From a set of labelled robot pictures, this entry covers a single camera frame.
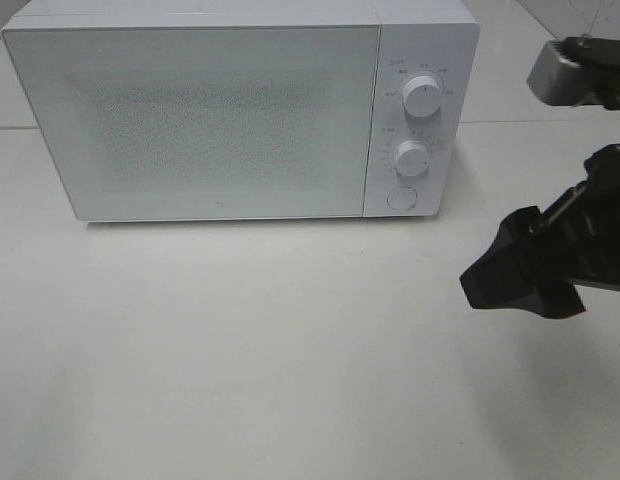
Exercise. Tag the white microwave door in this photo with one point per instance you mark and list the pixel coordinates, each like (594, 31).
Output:
(193, 124)

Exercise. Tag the white microwave oven body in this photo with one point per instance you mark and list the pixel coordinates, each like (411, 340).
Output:
(413, 36)

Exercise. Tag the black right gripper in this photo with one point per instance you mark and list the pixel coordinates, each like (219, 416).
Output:
(576, 240)

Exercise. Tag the round white door button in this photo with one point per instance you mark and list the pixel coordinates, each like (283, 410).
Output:
(402, 198)

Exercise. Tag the upper white power knob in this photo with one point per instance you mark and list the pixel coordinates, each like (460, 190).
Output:
(422, 95)

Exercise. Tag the white timer knob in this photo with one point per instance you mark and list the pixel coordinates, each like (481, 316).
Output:
(411, 158)

